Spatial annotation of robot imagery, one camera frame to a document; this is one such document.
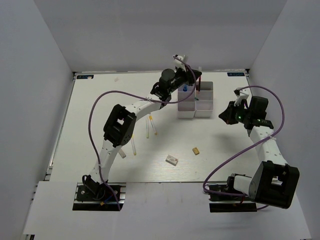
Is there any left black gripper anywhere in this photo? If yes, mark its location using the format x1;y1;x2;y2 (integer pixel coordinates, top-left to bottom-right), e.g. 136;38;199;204
168;64;202;94

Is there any red orange pen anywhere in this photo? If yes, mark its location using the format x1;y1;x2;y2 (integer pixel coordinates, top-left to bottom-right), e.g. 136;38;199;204
197;66;202;93

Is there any blue cap glue bottle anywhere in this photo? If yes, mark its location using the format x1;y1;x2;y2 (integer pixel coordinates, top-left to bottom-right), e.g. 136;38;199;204
182;84;188;92

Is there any orange cap white marker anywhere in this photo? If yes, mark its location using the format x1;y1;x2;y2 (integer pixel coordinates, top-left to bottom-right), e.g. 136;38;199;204
148;114;158;135

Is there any thin yellow tip marker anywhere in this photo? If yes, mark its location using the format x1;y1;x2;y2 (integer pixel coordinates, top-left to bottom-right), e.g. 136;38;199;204
145;118;150;139

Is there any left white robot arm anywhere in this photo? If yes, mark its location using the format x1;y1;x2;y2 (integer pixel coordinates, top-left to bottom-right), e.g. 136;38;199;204
82;68;202;200

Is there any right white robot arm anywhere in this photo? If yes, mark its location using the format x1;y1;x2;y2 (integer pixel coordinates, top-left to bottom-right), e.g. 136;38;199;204
219;96;300;209

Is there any right white divided container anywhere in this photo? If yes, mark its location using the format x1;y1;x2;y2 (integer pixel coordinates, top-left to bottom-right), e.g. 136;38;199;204
194;81;214;118

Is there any white divided container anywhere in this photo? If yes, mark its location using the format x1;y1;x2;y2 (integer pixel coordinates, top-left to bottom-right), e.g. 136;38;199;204
194;81;214;118
177;84;196;119

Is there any left white divided container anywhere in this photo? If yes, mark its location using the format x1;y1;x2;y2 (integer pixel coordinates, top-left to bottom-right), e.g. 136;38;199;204
177;84;196;119

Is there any yellow eraser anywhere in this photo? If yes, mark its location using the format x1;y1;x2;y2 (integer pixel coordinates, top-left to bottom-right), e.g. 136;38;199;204
192;147;200;155

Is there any white staples box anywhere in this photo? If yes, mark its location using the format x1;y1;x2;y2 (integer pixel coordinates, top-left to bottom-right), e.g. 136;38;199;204
165;155;179;166

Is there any yellow cap white marker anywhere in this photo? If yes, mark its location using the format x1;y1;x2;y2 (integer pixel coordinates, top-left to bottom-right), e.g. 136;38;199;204
130;135;137;156

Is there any grey white eraser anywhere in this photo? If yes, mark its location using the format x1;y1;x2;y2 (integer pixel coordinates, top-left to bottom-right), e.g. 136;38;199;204
118;149;126;159

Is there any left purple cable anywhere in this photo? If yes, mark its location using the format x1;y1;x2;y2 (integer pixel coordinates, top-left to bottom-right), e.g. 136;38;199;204
89;58;197;211

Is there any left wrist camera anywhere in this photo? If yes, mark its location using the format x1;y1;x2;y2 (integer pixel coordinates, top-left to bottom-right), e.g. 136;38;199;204
172;54;188;70

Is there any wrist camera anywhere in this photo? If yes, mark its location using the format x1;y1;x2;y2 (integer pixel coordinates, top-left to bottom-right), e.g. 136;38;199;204
172;54;188;70
233;87;250;107

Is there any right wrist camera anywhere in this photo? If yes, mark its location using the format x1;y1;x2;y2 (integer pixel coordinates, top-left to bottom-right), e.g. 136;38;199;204
233;87;250;107

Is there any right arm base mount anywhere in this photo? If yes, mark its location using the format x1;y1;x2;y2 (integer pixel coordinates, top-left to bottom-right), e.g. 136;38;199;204
209;193;258;213

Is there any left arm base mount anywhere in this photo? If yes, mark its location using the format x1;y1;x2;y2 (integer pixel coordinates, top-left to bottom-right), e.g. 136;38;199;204
72;183;126;212

